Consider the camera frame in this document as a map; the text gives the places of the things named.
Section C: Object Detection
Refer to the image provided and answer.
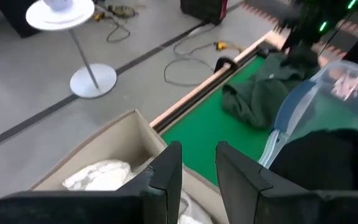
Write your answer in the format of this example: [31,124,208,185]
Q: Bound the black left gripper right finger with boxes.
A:
[215,141,319,224]

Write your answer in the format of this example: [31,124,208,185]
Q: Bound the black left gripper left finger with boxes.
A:
[118,141,183,224]

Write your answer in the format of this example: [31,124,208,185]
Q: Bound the dark green garment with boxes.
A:
[221,52,319,130]

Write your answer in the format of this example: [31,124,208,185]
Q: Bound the clear plastic storage bin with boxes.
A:
[258,60,358,169]

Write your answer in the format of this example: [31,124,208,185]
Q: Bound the beige fabric box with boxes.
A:
[29,108,229,224]

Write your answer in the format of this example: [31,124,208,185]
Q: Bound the green table mat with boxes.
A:
[160,55,358,187]

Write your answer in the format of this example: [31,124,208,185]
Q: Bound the black garment with white logo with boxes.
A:
[268,129,358,191]

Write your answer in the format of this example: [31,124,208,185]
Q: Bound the red and black tool box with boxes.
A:
[180,0,229,26]

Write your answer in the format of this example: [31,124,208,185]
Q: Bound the white round-base floor stand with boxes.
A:
[25,0,117,99]

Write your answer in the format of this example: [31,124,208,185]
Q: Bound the black aluminium table frame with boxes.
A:
[149,30,279,133]

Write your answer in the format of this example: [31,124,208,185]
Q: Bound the black frame clamp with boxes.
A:
[213,57,239,74]

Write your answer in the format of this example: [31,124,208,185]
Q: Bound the grey cable with yellow plug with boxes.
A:
[163,41,246,88]

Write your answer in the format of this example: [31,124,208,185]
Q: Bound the tangled floor cable bundle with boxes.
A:
[93,2,139,22]

